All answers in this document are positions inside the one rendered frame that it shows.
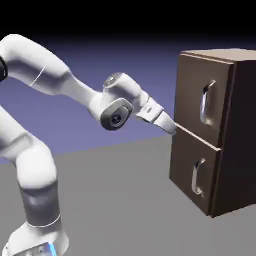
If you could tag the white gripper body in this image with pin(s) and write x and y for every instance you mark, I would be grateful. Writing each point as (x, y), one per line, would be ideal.
(166, 122)

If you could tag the small brown cabinet door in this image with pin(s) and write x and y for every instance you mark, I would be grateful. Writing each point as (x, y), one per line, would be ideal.
(186, 170)

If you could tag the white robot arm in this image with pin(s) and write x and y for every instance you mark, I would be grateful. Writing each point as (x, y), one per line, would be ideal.
(50, 72)

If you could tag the dark brown wooden cabinet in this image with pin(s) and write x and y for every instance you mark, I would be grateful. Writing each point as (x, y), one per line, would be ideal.
(236, 130)

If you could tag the large brown cabinet door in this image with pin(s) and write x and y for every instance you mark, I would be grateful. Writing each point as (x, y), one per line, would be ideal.
(190, 96)

